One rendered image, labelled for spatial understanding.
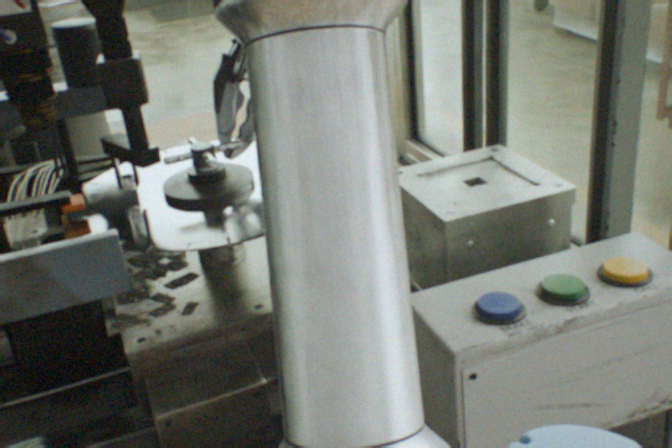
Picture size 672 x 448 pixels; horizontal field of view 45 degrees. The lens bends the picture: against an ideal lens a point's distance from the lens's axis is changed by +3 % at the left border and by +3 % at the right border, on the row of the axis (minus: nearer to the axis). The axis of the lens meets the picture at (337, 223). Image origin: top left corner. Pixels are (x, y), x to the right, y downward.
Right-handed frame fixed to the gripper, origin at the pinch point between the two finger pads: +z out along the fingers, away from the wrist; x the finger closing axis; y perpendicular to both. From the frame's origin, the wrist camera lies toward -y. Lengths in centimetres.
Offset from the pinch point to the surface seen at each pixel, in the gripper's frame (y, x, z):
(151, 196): 0.0, -7.3, 8.4
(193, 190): 3.8, -3.5, 5.9
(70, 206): 2.6, -15.7, 11.8
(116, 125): -99, -4, 7
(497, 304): 33.7, 21.4, 5.0
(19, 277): 19.1, -19.1, 16.7
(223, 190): 5.5, -0.5, 4.7
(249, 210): 10.3, 1.9, 5.6
